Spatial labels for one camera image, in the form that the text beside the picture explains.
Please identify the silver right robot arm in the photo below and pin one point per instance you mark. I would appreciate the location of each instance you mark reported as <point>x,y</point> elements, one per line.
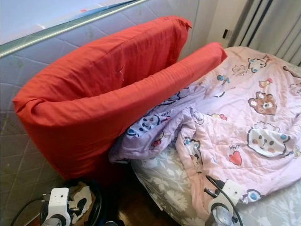
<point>225,216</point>

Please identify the white crumpled tissue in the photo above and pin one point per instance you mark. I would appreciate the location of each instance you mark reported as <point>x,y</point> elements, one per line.
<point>85,195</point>

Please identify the black round trash bin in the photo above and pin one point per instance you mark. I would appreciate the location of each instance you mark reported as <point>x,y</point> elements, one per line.
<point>101,202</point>

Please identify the grey floral bed sheet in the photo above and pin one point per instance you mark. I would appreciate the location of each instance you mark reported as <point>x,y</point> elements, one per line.
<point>169,188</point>

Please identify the pink cartoon print quilt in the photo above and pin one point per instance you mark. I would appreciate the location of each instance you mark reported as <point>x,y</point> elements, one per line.
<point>244,117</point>

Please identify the red folded mattress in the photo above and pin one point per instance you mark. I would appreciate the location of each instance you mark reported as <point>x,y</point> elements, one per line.
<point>99,82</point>

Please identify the grey pleated curtain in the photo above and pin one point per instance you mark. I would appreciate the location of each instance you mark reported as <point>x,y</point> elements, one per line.
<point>273,28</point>

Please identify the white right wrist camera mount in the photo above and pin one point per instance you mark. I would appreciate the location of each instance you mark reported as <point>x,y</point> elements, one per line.
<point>230,192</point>

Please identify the black wall socket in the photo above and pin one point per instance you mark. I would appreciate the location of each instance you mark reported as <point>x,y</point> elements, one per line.
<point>225,34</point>

